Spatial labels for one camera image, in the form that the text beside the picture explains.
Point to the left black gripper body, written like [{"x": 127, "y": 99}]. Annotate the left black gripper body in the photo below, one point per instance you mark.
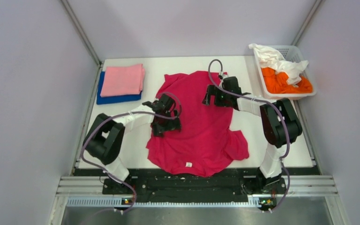
[{"x": 167, "y": 113}]

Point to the crumpled orange t shirt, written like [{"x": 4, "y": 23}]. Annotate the crumpled orange t shirt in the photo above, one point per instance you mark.
[{"x": 277, "y": 83}]

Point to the white plastic basket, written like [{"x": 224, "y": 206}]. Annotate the white plastic basket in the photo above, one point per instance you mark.
[{"x": 268, "y": 95}]

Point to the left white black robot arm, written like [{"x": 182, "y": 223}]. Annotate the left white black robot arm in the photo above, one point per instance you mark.
[{"x": 104, "y": 139}]

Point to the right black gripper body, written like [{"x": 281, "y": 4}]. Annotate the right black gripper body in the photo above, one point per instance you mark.
[{"x": 222, "y": 97}]

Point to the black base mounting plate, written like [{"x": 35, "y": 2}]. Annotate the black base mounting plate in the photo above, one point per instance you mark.
[{"x": 157, "y": 186}]

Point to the magenta t shirt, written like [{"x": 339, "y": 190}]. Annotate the magenta t shirt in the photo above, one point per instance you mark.
[{"x": 205, "y": 145}]

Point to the folded pink t shirt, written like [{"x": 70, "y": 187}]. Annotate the folded pink t shirt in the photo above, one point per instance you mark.
[{"x": 119, "y": 81}]

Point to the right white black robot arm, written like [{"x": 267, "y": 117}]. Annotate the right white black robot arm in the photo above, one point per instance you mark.
[{"x": 281, "y": 126}]

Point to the aluminium frame rail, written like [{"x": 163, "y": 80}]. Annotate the aluminium frame rail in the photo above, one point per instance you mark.
[{"x": 87, "y": 191}]

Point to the crumpled white t shirt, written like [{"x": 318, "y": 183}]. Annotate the crumpled white t shirt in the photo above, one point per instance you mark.
[{"x": 285, "y": 59}]

